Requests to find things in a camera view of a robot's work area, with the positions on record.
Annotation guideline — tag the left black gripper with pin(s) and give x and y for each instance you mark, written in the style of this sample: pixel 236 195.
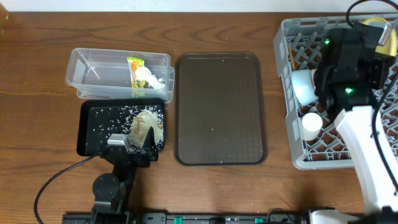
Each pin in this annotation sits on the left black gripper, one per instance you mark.
pixel 130 156

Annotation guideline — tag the green snack wrapper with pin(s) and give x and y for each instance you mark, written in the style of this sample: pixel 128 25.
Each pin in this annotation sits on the green snack wrapper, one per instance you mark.
pixel 135 63

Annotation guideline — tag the white napkin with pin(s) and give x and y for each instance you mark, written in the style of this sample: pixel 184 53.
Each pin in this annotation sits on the white napkin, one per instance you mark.
pixel 143 76

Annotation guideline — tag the white cup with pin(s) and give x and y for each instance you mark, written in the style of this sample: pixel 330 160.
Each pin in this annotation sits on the white cup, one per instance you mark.
pixel 311 124

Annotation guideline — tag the light blue bowl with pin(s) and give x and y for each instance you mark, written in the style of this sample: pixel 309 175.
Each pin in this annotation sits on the light blue bowl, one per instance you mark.
pixel 303 86

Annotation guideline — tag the wooden chopstick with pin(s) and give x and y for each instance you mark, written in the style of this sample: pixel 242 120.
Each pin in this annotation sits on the wooden chopstick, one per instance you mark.
pixel 292 58

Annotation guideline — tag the yellow round plate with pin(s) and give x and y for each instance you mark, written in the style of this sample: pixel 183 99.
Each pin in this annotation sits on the yellow round plate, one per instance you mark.
pixel 391 46

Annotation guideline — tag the white bowl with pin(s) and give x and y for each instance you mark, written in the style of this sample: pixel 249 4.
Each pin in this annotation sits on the white bowl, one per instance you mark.
pixel 313 79

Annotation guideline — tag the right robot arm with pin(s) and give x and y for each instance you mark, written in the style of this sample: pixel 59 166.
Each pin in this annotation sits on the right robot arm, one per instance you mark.
pixel 356 62

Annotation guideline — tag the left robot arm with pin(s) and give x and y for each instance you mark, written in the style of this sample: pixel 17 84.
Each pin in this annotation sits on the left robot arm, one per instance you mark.
pixel 112 190

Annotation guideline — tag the black waste bin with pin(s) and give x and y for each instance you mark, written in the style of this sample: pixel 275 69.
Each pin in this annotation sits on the black waste bin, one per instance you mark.
pixel 101 118

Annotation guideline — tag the grey dishwasher rack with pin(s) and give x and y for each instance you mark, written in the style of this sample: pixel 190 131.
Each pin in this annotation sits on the grey dishwasher rack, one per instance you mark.
pixel 307 36

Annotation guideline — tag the spilled rice pile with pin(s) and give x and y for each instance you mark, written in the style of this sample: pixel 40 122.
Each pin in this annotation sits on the spilled rice pile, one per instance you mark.
pixel 138 121

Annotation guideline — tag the brown serving tray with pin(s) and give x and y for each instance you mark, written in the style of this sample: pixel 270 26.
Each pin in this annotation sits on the brown serving tray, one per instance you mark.
pixel 219 110

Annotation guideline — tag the clear plastic bin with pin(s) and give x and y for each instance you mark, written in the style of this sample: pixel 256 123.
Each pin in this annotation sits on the clear plastic bin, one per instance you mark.
pixel 107 74

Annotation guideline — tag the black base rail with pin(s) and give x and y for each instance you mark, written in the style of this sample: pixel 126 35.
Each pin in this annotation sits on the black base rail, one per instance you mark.
pixel 273 216

